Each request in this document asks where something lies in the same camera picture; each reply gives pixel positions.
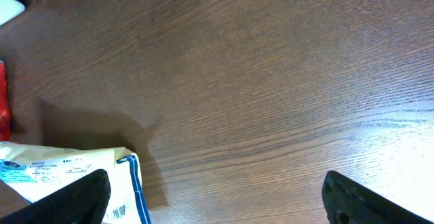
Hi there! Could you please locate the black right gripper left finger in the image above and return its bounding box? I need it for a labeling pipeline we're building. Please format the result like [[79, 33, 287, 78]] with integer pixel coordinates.
[[1, 169, 111, 224]]

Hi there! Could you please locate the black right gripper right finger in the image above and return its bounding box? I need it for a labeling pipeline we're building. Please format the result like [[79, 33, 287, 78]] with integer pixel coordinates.
[[321, 170, 433, 224]]

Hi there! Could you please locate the yellow snack bag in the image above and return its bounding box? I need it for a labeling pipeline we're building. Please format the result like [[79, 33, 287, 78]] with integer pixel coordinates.
[[1, 141, 151, 224]]

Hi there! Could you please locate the red snack bag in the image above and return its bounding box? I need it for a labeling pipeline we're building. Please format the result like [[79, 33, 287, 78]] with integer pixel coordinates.
[[0, 61, 12, 141]]

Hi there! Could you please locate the white barcode scanner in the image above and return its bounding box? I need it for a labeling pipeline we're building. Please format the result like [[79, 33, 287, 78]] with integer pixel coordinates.
[[0, 0, 26, 25]]

